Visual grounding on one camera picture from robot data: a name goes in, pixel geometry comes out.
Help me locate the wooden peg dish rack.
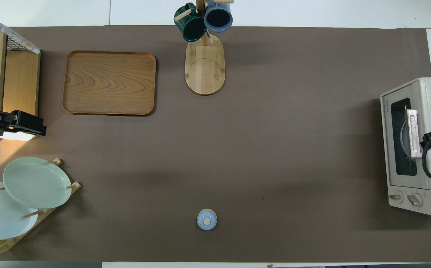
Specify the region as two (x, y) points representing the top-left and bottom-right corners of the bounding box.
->
(0, 158), (82, 256)

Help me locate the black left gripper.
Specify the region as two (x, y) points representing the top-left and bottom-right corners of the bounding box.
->
(0, 110), (48, 137)

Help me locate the rectangular wooden tray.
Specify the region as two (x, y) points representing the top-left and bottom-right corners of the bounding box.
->
(62, 50), (157, 116)

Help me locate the wooden shelf with wire mesh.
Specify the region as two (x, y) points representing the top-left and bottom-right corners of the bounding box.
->
(0, 8), (41, 142)

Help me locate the wooden mug tree stand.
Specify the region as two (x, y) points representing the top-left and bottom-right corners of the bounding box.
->
(174, 0), (234, 96)

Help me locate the blue mug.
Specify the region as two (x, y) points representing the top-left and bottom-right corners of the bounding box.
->
(204, 0), (234, 33)

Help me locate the small blue lid wooden knob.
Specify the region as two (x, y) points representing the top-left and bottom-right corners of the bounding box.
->
(197, 208), (218, 231)

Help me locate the pale green plate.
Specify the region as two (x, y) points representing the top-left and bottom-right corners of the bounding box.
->
(3, 156), (73, 210)

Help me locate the dark green mug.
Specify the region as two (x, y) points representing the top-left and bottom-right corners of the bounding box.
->
(173, 3), (207, 42)

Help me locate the marble pattern shelf strip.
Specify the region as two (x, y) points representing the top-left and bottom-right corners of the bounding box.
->
(0, 9), (41, 55)

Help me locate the light blue round plate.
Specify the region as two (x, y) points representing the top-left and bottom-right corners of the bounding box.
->
(400, 118), (413, 159)

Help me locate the brown table mat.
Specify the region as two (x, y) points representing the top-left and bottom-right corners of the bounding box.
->
(0, 25), (431, 263)

